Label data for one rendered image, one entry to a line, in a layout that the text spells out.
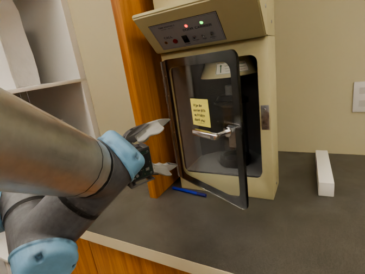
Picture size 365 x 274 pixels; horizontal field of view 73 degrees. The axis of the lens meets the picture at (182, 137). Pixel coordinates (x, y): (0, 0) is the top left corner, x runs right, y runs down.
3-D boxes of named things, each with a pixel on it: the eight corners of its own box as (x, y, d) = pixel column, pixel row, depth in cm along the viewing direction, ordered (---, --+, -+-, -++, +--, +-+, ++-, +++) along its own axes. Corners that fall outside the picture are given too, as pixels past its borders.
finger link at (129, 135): (156, 135, 55) (127, 162, 52) (152, 134, 56) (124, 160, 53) (144, 119, 53) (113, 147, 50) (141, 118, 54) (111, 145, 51)
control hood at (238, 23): (160, 53, 77) (154, 18, 74) (269, 35, 62) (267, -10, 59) (137, 55, 68) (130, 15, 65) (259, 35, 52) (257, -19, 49)
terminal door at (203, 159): (181, 176, 89) (163, 60, 77) (249, 211, 64) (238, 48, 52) (180, 177, 88) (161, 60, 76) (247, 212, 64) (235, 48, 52)
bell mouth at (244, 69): (213, 74, 91) (211, 58, 90) (263, 69, 83) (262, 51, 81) (192, 81, 77) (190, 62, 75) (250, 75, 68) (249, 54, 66)
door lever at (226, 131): (206, 131, 68) (205, 122, 67) (232, 137, 61) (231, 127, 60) (191, 137, 65) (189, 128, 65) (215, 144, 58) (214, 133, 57)
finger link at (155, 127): (181, 122, 53) (151, 152, 50) (167, 119, 58) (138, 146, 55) (174, 111, 52) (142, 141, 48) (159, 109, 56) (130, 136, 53)
